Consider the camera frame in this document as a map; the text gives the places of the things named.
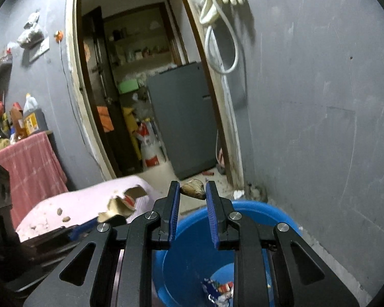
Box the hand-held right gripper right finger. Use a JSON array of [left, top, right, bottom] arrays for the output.
[[205, 181, 360, 307]]

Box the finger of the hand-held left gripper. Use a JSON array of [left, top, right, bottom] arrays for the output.
[[69, 215, 127, 242]]

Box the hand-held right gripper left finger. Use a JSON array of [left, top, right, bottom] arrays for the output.
[[23, 181, 181, 307]]

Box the brown husk piece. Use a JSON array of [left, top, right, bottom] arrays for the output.
[[181, 179, 207, 200]]

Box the blue plastic basin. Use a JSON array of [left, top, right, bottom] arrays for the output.
[[152, 200, 303, 307]]

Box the blue snack wrapper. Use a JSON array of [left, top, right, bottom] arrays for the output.
[[201, 278, 225, 306]]

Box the pink bed sheet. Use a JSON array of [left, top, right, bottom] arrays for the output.
[[15, 175, 167, 242]]

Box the torn cardboard box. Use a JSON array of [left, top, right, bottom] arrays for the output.
[[98, 184, 148, 224]]

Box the red checked towel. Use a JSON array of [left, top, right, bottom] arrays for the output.
[[0, 132, 68, 231]]

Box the red and white sack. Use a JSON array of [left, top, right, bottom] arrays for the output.
[[137, 118, 167, 168]]

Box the orange bottle with red cap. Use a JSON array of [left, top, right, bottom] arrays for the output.
[[10, 102, 26, 139]]

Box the large cooking oil bottle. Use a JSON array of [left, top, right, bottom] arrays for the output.
[[22, 93, 40, 135]]

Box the grey refrigerator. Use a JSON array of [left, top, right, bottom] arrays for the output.
[[146, 61, 219, 181]]

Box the orange cloth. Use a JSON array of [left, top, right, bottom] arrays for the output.
[[97, 105, 114, 132]]

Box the wooden shelf unit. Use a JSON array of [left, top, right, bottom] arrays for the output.
[[104, 3, 183, 80]]

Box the dark wooden door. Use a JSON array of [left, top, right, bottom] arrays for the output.
[[81, 6, 138, 176]]

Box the grey plastic bag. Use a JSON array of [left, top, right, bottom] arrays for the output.
[[17, 27, 45, 47]]

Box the white plastic bag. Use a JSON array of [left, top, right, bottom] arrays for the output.
[[24, 10, 40, 29]]

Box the wall shelf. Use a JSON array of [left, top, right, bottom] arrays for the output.
[[0, 61, 13, 84]]

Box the pale door frame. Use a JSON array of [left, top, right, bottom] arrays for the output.
[[66, 0, 244, 189]]

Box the white wall plate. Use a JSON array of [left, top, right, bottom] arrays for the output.
[[27, 37, 50, 63]]

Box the white hose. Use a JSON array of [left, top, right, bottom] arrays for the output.
[[199, 0, 240, 75]]

